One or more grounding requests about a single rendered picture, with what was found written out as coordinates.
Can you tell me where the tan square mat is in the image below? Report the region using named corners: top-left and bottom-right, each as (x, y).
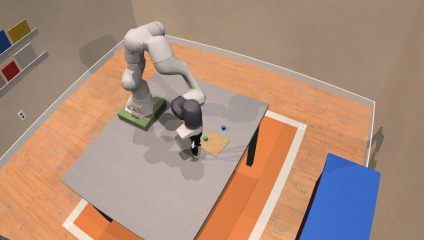
top-left (200, 131), bottom-right (229, 157)

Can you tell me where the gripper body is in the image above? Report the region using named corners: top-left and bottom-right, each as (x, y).
top-left (189, 132), bottom-right (202, 144)

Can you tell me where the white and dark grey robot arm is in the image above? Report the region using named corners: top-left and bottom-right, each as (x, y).
top-left (121, 21), bottom-right (206, 140)

